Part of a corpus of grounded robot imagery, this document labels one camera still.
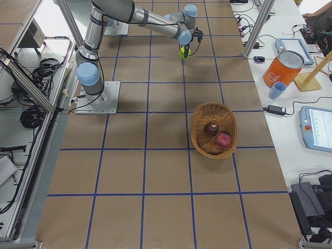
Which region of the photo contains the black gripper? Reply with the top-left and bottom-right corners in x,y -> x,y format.
183,43 -> 192,58

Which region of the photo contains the green apple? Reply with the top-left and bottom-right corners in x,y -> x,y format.
179,46 -> 191,59

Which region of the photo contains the dark red apple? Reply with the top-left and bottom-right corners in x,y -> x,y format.
203,122 -> 219,137

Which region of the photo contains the light red apple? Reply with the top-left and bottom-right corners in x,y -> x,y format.
216,132 -> 232,148

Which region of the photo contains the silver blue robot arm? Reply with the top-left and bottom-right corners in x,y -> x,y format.
76,1 -> 198,96

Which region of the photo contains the wicker basket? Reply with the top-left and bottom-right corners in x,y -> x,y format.
191,102 -> 237,159

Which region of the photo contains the small blue device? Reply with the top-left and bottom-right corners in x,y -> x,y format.
253,56 -> 265,63

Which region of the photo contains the light blue plastic cup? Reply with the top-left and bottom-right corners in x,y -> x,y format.
268,81 -> 287,99

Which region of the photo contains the orange canister with metal lid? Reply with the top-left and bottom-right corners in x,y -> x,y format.
263,50 -> 304,87

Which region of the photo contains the black power adapter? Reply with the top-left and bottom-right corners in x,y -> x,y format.
263,105 -> 286,116

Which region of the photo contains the blue teach pendant tablet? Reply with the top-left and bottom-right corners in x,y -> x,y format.
275,38 -> 314,65

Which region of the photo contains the wooden mug stand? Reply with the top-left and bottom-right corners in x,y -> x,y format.
294,51 -> 331,92

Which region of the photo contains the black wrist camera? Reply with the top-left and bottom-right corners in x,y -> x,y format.
192,27 -> 203,44

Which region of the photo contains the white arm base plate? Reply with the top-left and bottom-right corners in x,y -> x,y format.
74,81 -> 120,115

